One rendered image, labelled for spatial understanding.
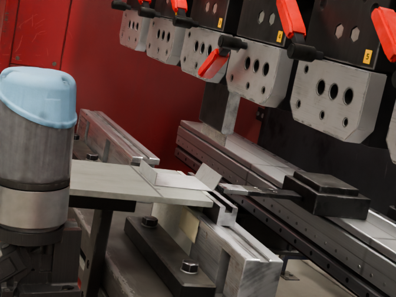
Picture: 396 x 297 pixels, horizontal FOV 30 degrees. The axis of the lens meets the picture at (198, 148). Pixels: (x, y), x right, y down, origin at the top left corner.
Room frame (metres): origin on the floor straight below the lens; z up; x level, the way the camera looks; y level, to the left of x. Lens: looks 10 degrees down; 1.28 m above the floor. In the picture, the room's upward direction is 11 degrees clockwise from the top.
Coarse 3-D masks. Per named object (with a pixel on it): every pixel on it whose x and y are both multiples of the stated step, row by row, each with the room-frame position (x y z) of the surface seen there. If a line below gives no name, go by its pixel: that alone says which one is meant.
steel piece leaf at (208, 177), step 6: (204, 168) 1.23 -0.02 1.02; (210, 168) 1.21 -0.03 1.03; (198, 174) 1.23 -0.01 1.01; (204, 174) 1.22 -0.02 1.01; (210, 174) 1.20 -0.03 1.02; (216, 174) 1.18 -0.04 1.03; (204, 180) 1.20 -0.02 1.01; (210, 180) 1.19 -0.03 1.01; (216, 180) 1.17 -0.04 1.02; (210, 186) 1.18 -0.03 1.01
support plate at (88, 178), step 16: (80, 160) 1.20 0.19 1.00; (80, 176) 1.09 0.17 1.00; (96, 176) 1.11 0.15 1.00; (112, 176) 1.13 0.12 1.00; (128, 176) 1.15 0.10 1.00; (80, 192) 1.02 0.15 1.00; (96, 192) 1.03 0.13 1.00; (112, 192) 1.04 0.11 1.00; (128, 192) 1.06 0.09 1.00; (144, 192) 1.07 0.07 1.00; (160, 192) 1.09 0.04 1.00; (176, 192) 1.11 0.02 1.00; (192, 192) 1.13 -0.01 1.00
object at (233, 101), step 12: (216, 84) 1.19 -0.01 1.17; (204, 96) 1.23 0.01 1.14; (216, 96) 1.18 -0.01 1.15; (228, 96) 1.14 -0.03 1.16; (204, 108) 1.22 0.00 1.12; (216, 108) 1.17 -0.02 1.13; (228, 108) 1.14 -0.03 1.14; (204, 120) 1.21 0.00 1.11; (216, 120) 1.17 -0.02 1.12; (228, 120) 1.14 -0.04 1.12; (204, 132) 1.22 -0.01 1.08; (216, 132) 1.18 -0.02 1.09; (228, 132) 1.15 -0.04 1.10
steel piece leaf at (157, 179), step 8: (144, 168) 1.18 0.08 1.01; (152, 168) 1.15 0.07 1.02; (144, 176) 1.17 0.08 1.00; (152, 176) 1.14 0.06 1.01; (160, 176) 1.19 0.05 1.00; (168, 176) 1.20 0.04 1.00; (176, 176) 1.21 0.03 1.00; (184, 176) 1.23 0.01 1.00; (192, 176) 1.24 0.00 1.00; (160, 184) 1.13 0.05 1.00; (168, 184) 1.14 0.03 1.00; (176, 184) 1.15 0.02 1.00; (184, 184) 1.17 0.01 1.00; (192, 184) 1.18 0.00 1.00; (200, 184) 1.19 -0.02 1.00
